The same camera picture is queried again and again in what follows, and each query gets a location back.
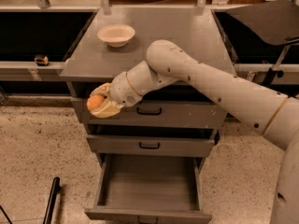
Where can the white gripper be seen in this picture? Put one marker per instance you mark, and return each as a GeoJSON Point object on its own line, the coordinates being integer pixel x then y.
{"type": "Point", "coordinates": [121, 90]}

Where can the orange fruit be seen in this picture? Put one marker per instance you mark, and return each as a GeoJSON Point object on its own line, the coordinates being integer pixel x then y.
{"type": "Point", "coordinates": [94, 102]}

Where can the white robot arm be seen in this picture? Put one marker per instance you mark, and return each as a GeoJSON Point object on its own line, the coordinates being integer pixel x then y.
{"type": "Point", "coordinates": [273, 115]}

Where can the grey top drawer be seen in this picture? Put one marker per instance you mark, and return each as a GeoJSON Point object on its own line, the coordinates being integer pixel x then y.
{"type": "Point", "coordinates": [158, 114]}

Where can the grey drawer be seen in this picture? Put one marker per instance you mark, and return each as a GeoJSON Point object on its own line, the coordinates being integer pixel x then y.
{"type": "Point", "coordinates": [155, 146]}
{"type": "Point", "coordinates": [158, 114]}
{"type": "Point", "coordinates": [150, 190]}

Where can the grey middle drawer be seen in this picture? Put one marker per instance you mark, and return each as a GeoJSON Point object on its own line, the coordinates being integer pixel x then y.
{"type": "Point", "coordinates": [155, 146]}

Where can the grey drawer cabinet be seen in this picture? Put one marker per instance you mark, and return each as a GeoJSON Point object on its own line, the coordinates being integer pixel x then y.
{"type": "Point", "coordinates": [94, 62]}

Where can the grey bottom drawer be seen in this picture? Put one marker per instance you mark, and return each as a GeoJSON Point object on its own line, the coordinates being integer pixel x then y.
{"type": "Point", "coordinates": [150, 190]}

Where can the white bowl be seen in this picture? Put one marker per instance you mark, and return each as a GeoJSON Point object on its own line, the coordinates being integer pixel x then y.
{"type": "Point", "coordinates": [116, 35]}

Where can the black bar on floor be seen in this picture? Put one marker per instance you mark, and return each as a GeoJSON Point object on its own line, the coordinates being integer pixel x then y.
{"type": "Point", "coordinates": [54, 191]}

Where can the black stand with tray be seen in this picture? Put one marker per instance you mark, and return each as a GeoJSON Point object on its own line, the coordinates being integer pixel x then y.
{"type": "Point", "coordinates": [276, 23]}

